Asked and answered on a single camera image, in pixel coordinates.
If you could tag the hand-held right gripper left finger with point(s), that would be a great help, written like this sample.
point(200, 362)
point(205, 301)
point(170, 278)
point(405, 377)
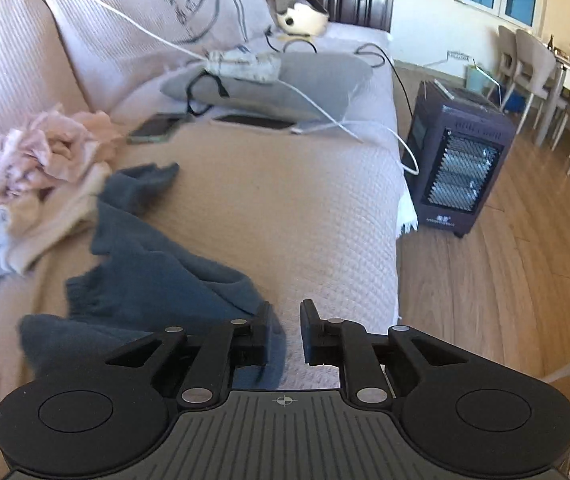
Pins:
point(265, 332)

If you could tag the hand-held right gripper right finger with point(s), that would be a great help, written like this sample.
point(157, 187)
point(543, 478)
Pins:
point(307, 332)

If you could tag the cream fleece-lined sweatshirt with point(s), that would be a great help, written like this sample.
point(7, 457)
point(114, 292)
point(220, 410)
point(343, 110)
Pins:
point(55, 225)

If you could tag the beige waffle-covered sofa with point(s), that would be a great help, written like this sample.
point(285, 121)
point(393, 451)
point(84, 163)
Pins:
point(290, 210)

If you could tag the dark purple storage box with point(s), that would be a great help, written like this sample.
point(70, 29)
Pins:
point(465, 170)

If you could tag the smartphone with green case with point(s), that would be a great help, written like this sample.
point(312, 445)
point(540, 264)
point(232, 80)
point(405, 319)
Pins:
point(155, 129)

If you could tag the grey cushion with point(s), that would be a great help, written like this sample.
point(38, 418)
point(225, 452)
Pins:
point(305, 85)

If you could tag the white power strip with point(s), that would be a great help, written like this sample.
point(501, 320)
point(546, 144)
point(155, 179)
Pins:
point(245, 67)

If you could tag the pale green bin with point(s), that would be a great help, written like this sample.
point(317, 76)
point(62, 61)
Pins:
point(480, 80)

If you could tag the blue box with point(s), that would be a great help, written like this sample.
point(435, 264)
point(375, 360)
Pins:
point(512, 101)

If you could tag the panda plush toy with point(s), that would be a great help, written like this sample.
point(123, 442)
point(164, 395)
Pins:
point(300, 20)

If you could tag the pale striped pillow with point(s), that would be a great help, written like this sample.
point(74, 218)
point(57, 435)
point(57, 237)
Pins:
point(165, 0)

